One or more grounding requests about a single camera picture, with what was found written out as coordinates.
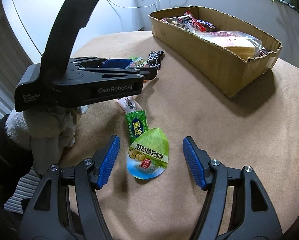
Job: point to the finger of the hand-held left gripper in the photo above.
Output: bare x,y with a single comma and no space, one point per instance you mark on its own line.
114,63
147,73

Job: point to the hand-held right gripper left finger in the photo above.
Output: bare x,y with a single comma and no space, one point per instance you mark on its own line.
109,162

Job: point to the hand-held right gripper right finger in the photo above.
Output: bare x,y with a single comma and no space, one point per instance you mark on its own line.
193,162

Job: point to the small green nut packet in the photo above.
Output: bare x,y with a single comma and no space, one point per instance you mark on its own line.
139,62

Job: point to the green and blue rounded packet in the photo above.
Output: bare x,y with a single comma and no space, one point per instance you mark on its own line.
147,155

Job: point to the brown cardboard box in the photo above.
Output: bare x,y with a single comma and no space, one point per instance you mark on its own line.
214,65

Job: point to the clear bread packet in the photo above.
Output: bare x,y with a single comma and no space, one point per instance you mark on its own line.
237,45

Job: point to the dark candy wrapper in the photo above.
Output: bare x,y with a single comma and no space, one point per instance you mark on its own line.
261,51

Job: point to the person's left hand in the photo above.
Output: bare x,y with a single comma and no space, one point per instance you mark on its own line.
47,130

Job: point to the black snack packet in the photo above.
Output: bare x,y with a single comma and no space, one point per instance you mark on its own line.
155,58

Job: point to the pink snack stick packet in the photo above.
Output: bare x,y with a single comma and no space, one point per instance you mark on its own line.
128,104

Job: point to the green snack stick packet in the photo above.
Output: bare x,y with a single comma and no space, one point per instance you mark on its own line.
135,126

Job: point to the striped cloth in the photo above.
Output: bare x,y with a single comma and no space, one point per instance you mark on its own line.
22,190

